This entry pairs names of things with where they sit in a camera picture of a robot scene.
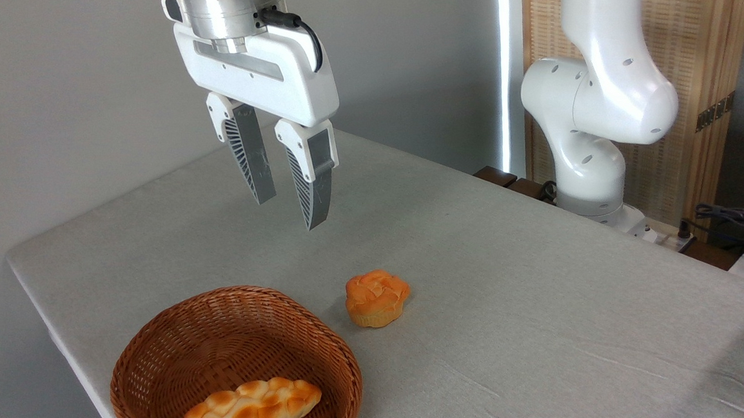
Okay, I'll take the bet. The black cable bundle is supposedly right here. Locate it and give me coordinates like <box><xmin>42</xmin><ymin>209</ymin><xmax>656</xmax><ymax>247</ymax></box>
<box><xmin>677</xmin><ymin>201</ymin><xmax>744</xmax><ymax>257</ymax></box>

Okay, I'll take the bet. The brown woven wicker basket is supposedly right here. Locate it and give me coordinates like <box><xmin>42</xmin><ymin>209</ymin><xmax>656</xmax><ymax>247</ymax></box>
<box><xmin>104</xmin><ymin>279</ymin><xmax>366</xmax><ymax>418</ymax></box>

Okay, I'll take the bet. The dark brown wooden block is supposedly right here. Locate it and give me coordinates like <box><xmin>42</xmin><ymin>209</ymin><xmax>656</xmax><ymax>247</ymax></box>
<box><xmin>473</xmin><ymin>164</ymin><xmax>518</xmax><ymax>190</ymax></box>
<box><xmin>506</xmin><ymin>175</ymin><xmax>557</xmax><ymax>206</ymax></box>

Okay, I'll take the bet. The dark metal screen hinge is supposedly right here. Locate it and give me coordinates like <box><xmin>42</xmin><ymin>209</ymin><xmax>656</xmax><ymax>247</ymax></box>
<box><xmin>692</xmin><ymin>90</ymin><xmax>739</xmax><ymax>133</ymax></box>

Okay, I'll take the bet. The white power strip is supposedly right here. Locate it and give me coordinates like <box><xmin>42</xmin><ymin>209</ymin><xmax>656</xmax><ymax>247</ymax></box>
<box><xmin>631</xmin><ymin>214</ymin><xmax>700</xmax><ymax>255</ymax></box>

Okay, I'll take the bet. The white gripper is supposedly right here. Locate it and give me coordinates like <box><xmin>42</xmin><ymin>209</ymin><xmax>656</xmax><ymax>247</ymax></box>
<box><xmin>162</xmin><ymin>0</ymin><xmax>349</xmax><ymax>240</ymax></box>

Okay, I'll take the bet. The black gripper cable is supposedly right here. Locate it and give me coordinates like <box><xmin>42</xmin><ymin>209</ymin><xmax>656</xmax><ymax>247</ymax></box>
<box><xmin>255</xmin><ymin>4</ymin><xmax>326</xmax><ymax>77</ymax></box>

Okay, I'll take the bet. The small round orange bread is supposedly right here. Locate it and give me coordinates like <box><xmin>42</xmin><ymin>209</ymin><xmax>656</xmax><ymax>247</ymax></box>
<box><xmin>343</xmin><ymin>268</ymin><xmax>413</xmax><ymax>331</ymax></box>

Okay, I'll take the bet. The long braided bread loaf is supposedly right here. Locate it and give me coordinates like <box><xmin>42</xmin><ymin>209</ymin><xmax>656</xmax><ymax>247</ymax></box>
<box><xmin>156</xmin><ymin>374</ymin><xmax>325</xmax><ymax>418</ymax></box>

